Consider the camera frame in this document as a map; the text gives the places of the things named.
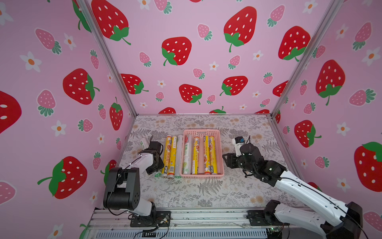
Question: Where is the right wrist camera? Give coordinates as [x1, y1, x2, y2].
[232, 136, 245, 157]

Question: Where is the aluminium corner post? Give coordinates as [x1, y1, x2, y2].
[78, 0, 137, 119]
[270, 0, 343, 119]

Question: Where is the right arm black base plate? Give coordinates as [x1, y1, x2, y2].
[246, 210, 288, 227]

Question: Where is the right aluminium corner post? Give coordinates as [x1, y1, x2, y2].
[270, 0, 343, 119]

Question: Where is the aluminium rail frame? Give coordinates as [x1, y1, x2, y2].
[80, 206, 325, 239]

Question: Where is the yellow plastic wrap roll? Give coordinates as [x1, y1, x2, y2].
[167, 136, 178, 179]
[192, 136, 200, 175]
[209, 136, 218, 174]
[161, 135, 172, 178]
[204, 135, 211, 174]

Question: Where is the white green plastic wrap roll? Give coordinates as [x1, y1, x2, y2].
[183, 134, 192, 174]

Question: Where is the pink perforated plastic basket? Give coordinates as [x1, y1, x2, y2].
[180, 129, 224, 179]

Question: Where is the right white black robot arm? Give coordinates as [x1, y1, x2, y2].
[222, 143, 363, 239]

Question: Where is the left aluminium corner post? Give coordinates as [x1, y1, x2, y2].
[78, 0, 137, 119]

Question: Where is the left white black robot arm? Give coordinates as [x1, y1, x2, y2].
[103, 141, 164, 217]

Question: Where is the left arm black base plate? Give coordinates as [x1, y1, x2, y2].
[130, 211, 171, 228]

